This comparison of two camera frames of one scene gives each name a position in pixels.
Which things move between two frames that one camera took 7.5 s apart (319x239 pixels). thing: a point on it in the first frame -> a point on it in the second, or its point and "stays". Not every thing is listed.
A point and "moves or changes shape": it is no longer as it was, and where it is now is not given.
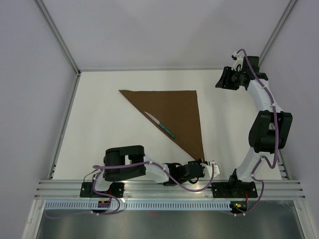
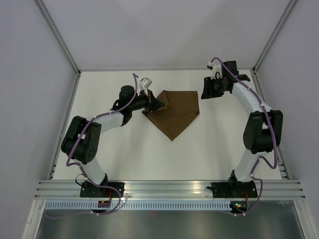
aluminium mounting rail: [71, 188] stays
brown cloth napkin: [177, 111] moves or changes shape
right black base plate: [234, 189] stays
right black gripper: [224, 81] -> [208, 91]
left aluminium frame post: [56, 34] stays
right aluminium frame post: [279, 24] stays
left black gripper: [199, 161] -> [152, 104]
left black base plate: [117, 189] stays
